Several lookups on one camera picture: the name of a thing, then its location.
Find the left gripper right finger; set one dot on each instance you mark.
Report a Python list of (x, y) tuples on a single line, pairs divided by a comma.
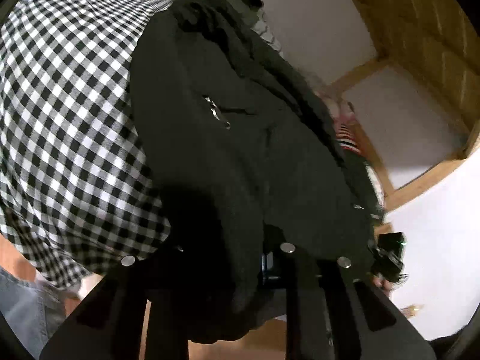
[(331, 314)]

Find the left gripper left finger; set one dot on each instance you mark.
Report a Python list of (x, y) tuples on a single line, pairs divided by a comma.
[(133, 313)]

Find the dark green large jacket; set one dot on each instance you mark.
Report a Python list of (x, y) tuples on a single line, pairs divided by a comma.
[(240, 150)]

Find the black white checkered bedsheet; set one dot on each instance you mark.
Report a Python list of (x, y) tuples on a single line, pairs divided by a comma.
[(76, 194)]

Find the white grey striped pillow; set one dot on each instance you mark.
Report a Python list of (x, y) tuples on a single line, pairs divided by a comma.
[(262, 28)]

